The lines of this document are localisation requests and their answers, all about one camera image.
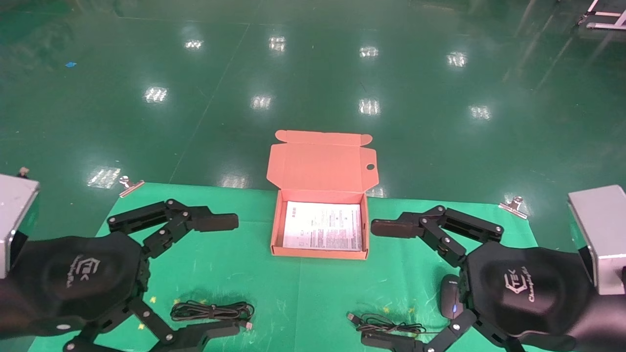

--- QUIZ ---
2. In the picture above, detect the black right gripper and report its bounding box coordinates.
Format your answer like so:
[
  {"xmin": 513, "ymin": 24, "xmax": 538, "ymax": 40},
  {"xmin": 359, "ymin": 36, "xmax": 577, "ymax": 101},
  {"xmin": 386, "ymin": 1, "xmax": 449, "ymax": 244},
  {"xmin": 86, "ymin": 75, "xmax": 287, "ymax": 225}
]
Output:
[{"xmin": 360, "ymin": 242, "xmax": 607, "ymax": 352}]

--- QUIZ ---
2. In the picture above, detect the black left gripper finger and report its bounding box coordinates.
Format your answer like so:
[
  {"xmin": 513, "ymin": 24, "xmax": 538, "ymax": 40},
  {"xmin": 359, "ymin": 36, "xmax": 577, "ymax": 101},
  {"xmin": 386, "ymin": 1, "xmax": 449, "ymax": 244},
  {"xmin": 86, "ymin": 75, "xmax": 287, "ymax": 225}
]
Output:
[{"xmin": 107, "ymin": 198, "xmax": 240, "ymax": 260}]

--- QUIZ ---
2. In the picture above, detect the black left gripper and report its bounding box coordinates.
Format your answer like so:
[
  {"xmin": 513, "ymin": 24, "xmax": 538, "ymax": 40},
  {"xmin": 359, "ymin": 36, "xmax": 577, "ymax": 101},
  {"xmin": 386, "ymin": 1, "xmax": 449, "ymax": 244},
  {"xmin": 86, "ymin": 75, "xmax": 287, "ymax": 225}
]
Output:
[{"xmin": 0, "ymin": 232, "xmax": 242, "ymax": 352}]

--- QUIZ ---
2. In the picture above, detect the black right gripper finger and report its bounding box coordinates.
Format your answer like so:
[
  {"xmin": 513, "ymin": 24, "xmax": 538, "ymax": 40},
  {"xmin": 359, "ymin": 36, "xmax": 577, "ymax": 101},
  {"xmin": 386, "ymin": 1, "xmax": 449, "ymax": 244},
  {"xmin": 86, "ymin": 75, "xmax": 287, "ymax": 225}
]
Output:
[{"xmin": 370, "ymin": 205, "xmax": 505, "ymax": 268}]

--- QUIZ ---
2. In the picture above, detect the black data cable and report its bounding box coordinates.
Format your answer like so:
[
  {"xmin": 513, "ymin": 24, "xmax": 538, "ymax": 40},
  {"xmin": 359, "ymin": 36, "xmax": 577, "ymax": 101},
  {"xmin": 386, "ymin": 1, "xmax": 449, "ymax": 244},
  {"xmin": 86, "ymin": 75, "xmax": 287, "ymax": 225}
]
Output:
[{"xmin": 170, "ymin": 300, "xmax": 255, "ymax": 330}]

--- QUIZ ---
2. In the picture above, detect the black wired computer mouse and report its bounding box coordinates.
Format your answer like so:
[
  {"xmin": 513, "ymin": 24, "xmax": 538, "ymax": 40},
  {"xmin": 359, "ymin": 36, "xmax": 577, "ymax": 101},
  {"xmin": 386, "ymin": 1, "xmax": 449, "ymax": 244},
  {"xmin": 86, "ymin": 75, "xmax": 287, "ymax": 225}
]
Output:
[{"xmin": 347, "ymin": 274, "xmax": 465, "ymax": 338}]

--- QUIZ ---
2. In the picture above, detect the orange cardboard box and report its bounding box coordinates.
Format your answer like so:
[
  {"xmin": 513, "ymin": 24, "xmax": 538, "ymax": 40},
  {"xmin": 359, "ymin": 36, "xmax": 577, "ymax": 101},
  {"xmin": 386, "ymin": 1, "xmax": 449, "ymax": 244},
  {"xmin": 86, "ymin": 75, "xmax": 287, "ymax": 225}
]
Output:
[{"xmin": 267, "ymin": 130, "xmax": 380, "ymax": 260}]

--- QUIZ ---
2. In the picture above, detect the white printed paper manual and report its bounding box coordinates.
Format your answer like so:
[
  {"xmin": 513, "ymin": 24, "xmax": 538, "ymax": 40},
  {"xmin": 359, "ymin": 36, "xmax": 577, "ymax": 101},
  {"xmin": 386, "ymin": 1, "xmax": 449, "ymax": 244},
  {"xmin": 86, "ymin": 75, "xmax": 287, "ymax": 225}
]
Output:
[{"xmin": 283, "ymin": 201, "xmax": 363, "ymax": 252}]

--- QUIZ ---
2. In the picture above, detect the silver metal binder clip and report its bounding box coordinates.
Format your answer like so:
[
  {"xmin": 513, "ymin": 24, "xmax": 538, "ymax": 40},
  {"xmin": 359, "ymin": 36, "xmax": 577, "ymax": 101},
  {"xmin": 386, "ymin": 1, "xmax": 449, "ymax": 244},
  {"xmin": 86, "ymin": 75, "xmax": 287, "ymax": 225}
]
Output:
[
  {"xmin": 119, "ymin": 176, "xmax": 145, "ymax": 198},
  {"xmin": 498, "ymin": 196, "xmax": 529, "ymax": 220}
]

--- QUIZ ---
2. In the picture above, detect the green table cloth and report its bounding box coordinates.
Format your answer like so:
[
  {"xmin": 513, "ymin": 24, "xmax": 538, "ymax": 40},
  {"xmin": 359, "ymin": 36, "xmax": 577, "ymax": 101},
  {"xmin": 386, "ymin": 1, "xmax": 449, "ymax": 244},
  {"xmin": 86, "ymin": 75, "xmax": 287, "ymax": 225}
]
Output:
[{"xmin": 27, "ymin": 182, "xmax": 570, "ymax": 352}]

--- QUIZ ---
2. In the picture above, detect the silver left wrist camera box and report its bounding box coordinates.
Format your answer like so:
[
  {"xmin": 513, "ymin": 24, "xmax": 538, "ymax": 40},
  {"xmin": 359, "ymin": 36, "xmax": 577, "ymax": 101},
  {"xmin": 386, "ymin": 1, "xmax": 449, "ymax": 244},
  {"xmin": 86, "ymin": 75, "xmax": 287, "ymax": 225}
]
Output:
[{"xmin": 0, "ymin": 167, "xmax": 41, "ymax": 279}]

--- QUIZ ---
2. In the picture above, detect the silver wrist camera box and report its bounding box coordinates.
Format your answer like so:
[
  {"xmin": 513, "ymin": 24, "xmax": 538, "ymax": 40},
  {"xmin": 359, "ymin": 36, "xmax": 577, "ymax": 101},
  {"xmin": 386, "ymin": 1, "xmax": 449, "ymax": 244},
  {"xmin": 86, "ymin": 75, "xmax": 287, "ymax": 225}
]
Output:
[
  {"xmin": 0, "ymin": 167, "xmax": 41, "ymax": 279},
  {"xmin": 567, "ymin": 185, "xmax": 626, "ymax": 296}
]

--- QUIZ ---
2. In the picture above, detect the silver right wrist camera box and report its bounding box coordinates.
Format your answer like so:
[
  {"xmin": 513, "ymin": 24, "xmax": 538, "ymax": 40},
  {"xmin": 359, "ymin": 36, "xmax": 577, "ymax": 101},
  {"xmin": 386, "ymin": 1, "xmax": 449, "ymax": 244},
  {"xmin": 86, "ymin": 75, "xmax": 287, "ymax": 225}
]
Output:
[{"xmin": 567, "ymin": 185, "xmax": 626, "ymax": 296}]

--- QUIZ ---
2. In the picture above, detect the white metal frame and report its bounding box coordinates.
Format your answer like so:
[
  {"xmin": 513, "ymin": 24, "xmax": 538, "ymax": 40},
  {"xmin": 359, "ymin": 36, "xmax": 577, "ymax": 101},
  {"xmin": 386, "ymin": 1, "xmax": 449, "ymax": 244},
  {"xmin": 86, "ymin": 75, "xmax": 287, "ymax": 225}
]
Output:
[{"xmin": 579, "ymin": 0, "xmax": 626, "ymax": 30}]

